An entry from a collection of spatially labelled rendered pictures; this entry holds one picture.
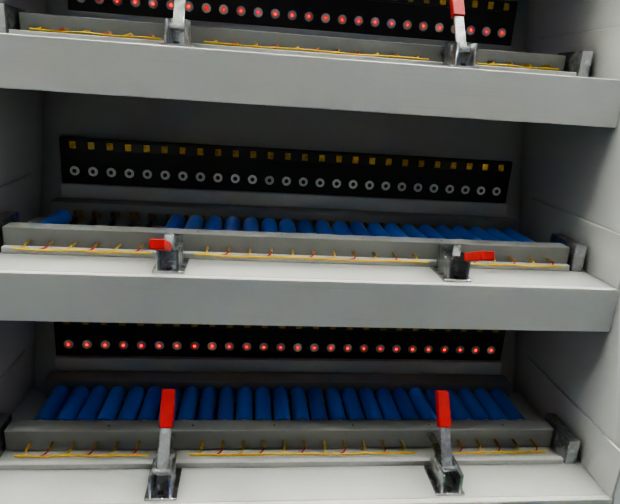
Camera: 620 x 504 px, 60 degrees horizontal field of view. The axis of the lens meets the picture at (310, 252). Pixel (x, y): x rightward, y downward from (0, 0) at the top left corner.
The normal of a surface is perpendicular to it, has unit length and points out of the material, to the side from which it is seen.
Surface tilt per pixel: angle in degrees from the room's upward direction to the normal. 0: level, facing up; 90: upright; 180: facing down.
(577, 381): 90
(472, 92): 107
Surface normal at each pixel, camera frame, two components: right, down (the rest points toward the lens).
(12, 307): 0.10, 0.30
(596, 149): -0.99, -0.04
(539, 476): 0.07, -0.95
